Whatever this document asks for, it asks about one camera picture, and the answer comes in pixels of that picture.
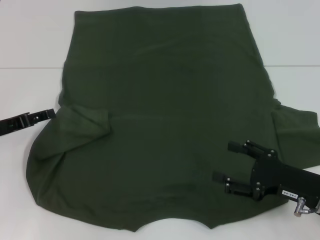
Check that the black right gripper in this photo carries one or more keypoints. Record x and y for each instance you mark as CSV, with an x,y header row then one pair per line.
x,y
271,175

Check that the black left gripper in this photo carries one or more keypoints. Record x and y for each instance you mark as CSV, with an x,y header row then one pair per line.
x,y
12,125

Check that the dark green shirt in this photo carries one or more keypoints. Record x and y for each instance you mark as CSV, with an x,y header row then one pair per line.
x,y
160,100

